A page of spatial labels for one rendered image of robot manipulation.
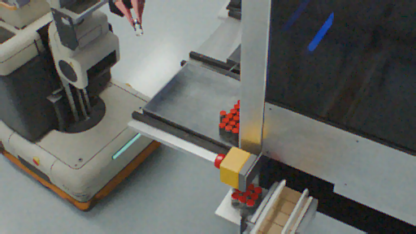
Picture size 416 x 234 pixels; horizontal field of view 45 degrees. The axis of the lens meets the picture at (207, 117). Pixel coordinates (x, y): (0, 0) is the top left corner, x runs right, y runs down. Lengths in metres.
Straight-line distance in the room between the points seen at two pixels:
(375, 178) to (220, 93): 0.65
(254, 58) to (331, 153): 0.29
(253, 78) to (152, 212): 1.41
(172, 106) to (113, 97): 0.99
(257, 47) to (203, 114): 0.55
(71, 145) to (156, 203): 0.49
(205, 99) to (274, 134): 0.46
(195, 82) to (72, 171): 0.84
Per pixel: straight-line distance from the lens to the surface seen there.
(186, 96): 1.65
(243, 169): 1.25
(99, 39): 2.08
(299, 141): 1.21
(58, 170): 2.34
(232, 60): 1.73
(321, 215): 1.39
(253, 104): 1.19
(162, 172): 2.57
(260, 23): 1.04
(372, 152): 1.15
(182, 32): 3.41
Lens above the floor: 2.01
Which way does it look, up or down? 46 degrees down
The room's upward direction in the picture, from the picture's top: 3 degrees counter-clockwise
